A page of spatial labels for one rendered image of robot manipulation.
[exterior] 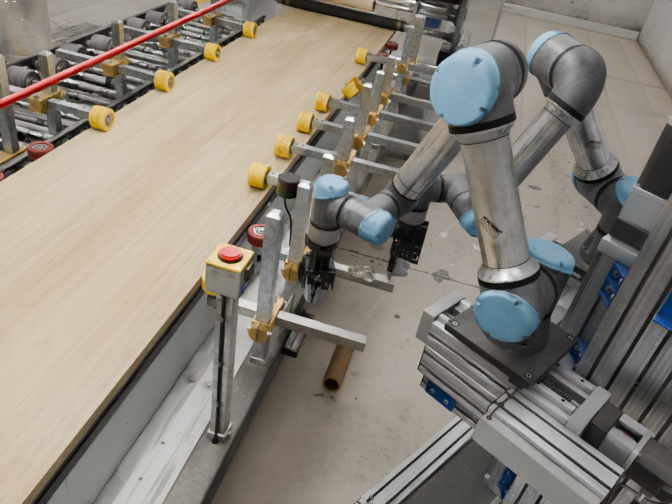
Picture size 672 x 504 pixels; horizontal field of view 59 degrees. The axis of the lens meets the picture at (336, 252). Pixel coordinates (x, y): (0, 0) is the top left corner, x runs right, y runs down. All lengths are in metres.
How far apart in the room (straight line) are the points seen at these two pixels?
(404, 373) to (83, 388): 1.66
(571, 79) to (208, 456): 1.16
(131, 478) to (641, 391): 1.16
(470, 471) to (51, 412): 1.39
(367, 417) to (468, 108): 1.69
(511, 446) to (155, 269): 0.95
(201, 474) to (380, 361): 1.44
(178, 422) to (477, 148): 1.01
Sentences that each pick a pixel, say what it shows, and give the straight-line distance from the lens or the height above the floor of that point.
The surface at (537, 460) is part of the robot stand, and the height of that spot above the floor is 0.95.
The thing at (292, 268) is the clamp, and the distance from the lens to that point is 1.69.
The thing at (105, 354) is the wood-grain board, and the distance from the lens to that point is 1.39.
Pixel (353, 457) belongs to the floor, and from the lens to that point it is 2.36.
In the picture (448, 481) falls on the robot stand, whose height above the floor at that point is 0.21.
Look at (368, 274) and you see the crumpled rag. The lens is 1.71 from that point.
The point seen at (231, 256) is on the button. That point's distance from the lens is 1.10.
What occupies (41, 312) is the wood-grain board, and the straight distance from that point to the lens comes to 1.52.
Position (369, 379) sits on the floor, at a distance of 2.63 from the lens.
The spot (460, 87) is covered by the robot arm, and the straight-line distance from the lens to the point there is 1.02.
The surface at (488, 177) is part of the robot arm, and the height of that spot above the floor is 1.44.
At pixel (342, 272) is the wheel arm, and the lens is 1.73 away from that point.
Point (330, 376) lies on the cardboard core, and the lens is 2.49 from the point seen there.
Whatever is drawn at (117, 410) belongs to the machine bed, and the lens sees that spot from 1.42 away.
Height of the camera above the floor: 1.89
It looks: 35 degrees down
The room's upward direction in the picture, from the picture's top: 11 degrees clockwise
